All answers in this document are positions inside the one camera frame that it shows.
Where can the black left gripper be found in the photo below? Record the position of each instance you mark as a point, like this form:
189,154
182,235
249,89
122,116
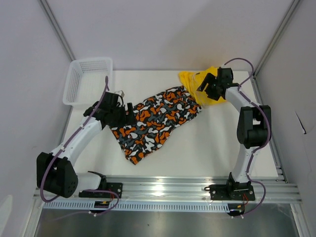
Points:
130,119

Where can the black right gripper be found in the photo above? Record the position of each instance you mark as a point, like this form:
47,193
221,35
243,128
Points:
209,78

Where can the yellow shorts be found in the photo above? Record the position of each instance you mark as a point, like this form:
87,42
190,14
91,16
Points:
192,80

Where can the camouflage patterned shorts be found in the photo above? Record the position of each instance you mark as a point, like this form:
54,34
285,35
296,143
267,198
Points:
156,118

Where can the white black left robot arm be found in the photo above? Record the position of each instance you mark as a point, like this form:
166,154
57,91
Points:
55,170

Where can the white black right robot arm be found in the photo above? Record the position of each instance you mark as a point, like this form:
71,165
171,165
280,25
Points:
253,133

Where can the white plastic basket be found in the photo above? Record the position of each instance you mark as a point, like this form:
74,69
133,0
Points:
86,80

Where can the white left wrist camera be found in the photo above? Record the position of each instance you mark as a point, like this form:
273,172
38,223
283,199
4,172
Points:
120,93

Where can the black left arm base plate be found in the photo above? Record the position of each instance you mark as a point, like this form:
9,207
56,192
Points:
112,190

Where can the white slotted cable duct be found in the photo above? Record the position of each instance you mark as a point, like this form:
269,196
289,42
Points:
140,206

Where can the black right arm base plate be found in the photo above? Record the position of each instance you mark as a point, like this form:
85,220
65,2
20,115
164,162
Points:
230,191

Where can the aluminium corner post right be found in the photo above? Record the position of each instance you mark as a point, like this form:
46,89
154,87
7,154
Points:
277,35

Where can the aluminium corner post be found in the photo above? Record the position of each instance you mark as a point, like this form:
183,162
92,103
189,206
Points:
57,29
277,35

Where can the aluminium corner post left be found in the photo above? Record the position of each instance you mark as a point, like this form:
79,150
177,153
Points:
57,29

